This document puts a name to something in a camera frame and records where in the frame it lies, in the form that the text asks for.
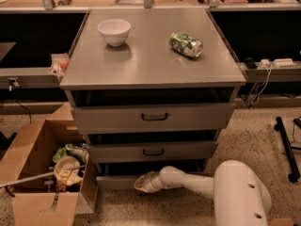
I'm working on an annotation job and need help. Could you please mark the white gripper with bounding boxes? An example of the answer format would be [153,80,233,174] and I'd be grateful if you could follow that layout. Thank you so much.
[134,171,161,193]

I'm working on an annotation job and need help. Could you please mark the grey bottom drawer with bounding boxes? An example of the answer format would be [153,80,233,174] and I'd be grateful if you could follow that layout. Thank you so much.
[95,159,208,191]

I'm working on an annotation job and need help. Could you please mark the white ceramic bowl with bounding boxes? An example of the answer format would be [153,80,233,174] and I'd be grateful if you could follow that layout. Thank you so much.
[97,19,131,46]

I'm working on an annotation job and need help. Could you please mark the grey drawer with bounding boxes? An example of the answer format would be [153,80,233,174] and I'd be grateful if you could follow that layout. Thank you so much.
[71,103,235,135]
[87,141,218,163]
[95,159,208,191]

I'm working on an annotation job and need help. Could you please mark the grey middle drawer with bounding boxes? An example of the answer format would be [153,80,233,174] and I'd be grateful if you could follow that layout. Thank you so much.
[87,141,218,163]

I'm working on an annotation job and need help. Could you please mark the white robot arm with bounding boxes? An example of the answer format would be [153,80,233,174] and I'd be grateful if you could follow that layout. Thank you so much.
[134,160,272,226]

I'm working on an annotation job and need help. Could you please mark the grey top drawer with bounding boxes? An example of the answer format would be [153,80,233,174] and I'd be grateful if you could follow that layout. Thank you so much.
[71,103,235,135]

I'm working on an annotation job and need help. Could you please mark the small tray with orange ball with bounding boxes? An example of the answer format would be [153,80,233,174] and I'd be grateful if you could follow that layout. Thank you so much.
[47,53,70,76]

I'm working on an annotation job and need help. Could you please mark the brown cardboard box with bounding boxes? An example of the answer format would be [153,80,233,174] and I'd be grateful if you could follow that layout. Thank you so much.
[0,104,98,226]

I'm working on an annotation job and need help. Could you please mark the grey metal drawer cabinet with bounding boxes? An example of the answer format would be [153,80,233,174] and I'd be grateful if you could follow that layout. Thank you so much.
[58,7,246,177]

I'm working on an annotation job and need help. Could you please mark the crumpled paper plate trash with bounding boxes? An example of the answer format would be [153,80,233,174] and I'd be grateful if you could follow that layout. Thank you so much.
[54,156,83,186]

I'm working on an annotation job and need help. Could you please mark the grey metal rod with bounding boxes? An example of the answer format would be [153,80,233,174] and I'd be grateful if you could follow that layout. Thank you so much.
[0,165,86,188]

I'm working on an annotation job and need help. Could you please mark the black floor stand bar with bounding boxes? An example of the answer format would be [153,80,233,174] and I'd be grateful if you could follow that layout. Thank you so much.
[274,117,300,183]

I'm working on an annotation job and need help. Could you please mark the green plastic bag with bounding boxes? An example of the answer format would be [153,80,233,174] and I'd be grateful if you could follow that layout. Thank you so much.
[52,144,88,163]

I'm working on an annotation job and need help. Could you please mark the green crushed soda can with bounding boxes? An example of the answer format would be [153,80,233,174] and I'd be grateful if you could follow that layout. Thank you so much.
[169,32,203,58]

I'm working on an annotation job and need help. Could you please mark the white power strip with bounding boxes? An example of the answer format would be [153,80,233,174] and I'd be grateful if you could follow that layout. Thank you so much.
[273,58,295,68]

